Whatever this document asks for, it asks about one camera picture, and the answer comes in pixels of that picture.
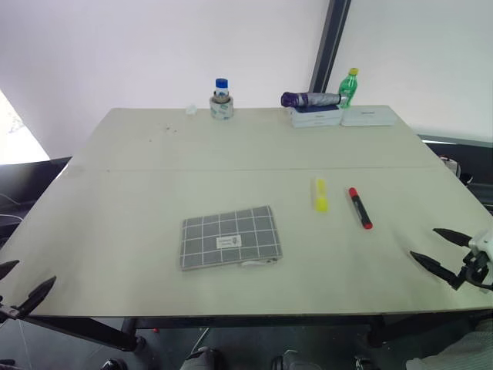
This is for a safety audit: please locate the purple folded umbrella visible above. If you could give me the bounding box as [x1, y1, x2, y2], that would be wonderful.
[280, 91, 350, 109]

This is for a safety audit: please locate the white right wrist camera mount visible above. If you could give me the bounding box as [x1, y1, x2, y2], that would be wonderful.
[467, 229, 493, 264]

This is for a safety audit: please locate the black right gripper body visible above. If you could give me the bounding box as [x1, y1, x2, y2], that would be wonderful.
[456, 248, 493, 289]

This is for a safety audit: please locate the grey checked pencil pouch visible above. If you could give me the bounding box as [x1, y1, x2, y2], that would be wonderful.
[179, 205, 286, 272]

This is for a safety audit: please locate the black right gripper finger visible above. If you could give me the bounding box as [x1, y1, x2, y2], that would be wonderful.
[409, 251, 464, 291]
[432, 227, 473, 248]

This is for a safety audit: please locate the white box with blue lid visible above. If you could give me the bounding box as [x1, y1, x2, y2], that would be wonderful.
[289, 105, 344, 130]

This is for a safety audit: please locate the blue capped small bottle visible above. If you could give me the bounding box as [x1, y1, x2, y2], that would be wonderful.
[213, 77, 231, 102]

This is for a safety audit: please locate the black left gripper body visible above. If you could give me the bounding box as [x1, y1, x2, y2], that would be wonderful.
[0, 294, 19, 325]

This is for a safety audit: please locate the white fabric bundle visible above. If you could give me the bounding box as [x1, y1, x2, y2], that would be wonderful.
[405, 318, 493, 370]

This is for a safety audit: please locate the red and black marker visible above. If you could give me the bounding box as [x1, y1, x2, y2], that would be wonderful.
[347, 187, 374, 230]

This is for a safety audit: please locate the yellow highlighter pen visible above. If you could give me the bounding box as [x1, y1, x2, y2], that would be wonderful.
[310, 177, 330, 213]

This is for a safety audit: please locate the plain white flat box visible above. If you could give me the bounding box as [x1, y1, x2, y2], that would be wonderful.
[340, 105, 396, 128]

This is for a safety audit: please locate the dark window frame post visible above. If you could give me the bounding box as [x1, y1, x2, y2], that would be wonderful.
[307, 0, 352, 96]

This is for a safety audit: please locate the dark rounded black shape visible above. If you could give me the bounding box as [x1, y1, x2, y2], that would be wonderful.
[270, 349, 306, 370]

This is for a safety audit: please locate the white printed tape roll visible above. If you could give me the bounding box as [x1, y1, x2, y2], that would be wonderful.
[209, 92, 236, 121]

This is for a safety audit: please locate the black side desk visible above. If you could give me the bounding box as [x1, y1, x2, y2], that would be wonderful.
[0, 155, 73, 242]

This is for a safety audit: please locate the green plastic bottle yellow cap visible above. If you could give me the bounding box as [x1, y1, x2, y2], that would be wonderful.
[337, 67, 361, 109]

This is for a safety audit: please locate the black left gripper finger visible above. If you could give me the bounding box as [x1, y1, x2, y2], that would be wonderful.
[10, 275, 58, 320]
[0, 259, 21, 281]

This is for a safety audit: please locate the dark rounded grey shape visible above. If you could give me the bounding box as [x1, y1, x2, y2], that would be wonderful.
[183, 345, 222, 370]

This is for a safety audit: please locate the black table frame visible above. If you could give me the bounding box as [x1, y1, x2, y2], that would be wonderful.
[22, 307, 493, 352]

